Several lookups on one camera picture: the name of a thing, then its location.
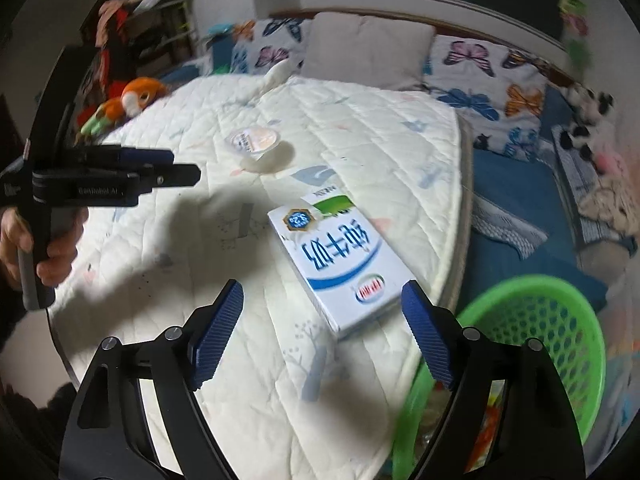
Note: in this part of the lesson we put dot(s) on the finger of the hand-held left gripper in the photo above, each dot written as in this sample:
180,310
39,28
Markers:
172,176
135,156

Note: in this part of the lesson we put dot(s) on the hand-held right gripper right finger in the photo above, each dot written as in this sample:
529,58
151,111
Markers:
430,335

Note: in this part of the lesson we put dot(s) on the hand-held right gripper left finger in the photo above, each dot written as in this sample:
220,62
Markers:
217,335

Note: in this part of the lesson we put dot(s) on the white blue milk carton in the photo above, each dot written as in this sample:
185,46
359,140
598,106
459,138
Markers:
335,265

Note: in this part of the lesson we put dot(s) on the green plastic basket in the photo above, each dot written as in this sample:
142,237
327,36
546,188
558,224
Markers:
570,340

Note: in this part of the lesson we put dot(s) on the person's left hand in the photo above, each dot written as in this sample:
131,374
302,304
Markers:
62,250

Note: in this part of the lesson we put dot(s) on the orange plush parrot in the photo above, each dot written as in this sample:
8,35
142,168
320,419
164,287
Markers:
137,97

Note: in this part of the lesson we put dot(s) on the white quilted mattress pad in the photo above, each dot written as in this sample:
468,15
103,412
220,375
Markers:
165,240

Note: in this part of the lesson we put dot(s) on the small clear jelly cup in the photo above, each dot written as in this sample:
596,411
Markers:
252,141

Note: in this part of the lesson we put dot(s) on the clothes rack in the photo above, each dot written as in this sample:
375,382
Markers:
150,20

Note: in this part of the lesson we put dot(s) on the small butterfly print pillow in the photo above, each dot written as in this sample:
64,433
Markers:
267,45

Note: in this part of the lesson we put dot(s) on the blue bed sheet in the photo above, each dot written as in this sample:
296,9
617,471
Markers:
515,195

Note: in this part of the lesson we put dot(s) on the spotted cream cloth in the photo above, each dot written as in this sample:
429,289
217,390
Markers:
612,202

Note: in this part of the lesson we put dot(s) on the plain beige pillow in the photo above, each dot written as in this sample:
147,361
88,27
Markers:
365,52

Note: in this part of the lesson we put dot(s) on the pink plush toy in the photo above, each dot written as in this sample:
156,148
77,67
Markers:
612,162

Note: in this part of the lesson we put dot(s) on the large butterfly print pillow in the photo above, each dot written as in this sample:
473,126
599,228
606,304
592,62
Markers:
480,85

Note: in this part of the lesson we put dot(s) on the black white plush cow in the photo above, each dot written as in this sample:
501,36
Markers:
587,115

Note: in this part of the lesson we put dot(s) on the hanging colourful decoration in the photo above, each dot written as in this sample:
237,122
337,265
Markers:
575,30

